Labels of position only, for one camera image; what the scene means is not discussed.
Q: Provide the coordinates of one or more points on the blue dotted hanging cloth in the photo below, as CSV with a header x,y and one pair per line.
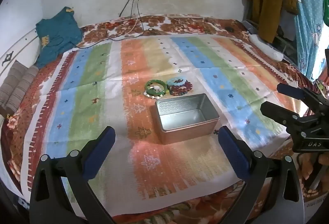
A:
x,y
308,21

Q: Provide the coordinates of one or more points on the white bed headboard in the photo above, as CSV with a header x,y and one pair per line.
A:
x,y
15,49

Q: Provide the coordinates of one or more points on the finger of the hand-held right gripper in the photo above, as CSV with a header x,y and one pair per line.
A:
x,y
289,90
275,109

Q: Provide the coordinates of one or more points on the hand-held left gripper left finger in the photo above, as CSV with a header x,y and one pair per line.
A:
x,y
100,152

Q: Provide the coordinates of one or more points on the striped pastel mat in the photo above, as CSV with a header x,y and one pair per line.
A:
x,y
180,59

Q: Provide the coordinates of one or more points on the rectangular metal tin box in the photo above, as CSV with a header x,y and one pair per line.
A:
x,y
187,134

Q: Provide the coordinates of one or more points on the green bangle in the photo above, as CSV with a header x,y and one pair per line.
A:
x,y
146,86

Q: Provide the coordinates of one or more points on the teal shirt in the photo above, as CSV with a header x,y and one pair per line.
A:
x,y
59,29

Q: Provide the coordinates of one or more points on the green hanging cloth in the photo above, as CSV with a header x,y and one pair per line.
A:
x,y
326,8

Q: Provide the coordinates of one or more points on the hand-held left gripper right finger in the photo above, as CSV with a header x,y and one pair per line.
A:
x,y
234,154

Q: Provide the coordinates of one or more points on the grey striped pillow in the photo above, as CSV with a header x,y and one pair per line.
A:
x,y
15,85

